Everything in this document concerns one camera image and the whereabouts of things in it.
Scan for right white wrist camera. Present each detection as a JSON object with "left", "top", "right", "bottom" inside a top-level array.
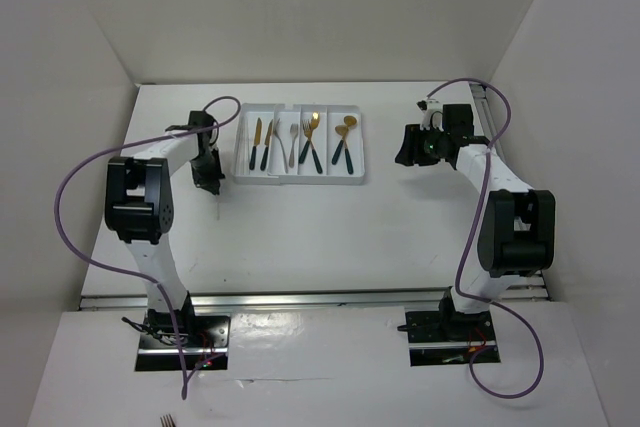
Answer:
[{"left": 417, "top": 98, "right": 443, "bottom": 130}]

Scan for purple cable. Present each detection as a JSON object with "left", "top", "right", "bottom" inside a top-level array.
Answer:
[
  {"left": 52, "top": 94, "right": 242, "bottom": 400},
  {"left": 424, "top": 77, "right": 546, "bottom": 401}
]

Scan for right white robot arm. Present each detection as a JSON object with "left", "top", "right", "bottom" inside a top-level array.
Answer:
[{"left": 395, "top": 101, "right": 556, "bottom": 342}]

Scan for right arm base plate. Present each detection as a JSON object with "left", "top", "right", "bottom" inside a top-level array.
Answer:
[{"left": 397, "top": 311, "right": 501, "bottom": 367}]

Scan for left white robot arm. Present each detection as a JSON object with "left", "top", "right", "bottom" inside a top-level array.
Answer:
[{"left": 104, "top": 111, "right": 225, "bottom": 346}]

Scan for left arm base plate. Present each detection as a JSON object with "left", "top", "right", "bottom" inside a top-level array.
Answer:
[{"left": 122, "top": 315, "right": 231, "bottom": 372}]

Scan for white divided cutlery tray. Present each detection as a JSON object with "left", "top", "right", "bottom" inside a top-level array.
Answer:
[{"left": 232, "top": 103, "right": 365, "bottom": 185}]

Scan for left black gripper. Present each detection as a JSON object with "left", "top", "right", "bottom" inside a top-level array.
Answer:
[{"left": 188, "top": 147, "right": 224, "bottom": 195}]

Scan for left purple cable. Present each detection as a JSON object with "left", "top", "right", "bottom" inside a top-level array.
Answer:
[{"left": 52, "top": 94, "right": 242, "bottom": 400}]

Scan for gold knife green handle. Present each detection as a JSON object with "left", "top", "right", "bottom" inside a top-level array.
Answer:
[
  {"left": 249, "top": 118, "right": 262, "bottom": 171},
  {"left": 260, "top": 120, "right": 273, "bottom": 171}
]

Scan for gold spoon green handle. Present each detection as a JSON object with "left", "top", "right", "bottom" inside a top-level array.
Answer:
[
  {"left": 331, "top": 124, "right": 349, "bottom": 165},
  {"left": 342, "top": 115, "right": 357, "bottom": 175}
]

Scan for gold fork green handle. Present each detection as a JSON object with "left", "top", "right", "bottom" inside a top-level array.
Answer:
[
  {"left": 298, "top": 112, "right": 320, "bottom": 164},
  {"left": 309, "top": 144, "right": 323, "bottom": 174}
]

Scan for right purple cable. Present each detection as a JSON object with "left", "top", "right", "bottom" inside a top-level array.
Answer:
[{"left": 424, "top": 77, "right": 546, "bottom": 401}]

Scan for fork tines at bottom edge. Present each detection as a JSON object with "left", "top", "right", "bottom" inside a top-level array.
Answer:
[{"left": 160, "top": 414, "right": 176, "bottom": 427}]

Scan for silver fork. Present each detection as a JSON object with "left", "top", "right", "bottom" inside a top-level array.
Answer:
[
  {"left": 273, "top": 117, "right": 289, "bottom": 174},
  {"left": 288, "top": 123, "right": 299, "bottom": 169}
]

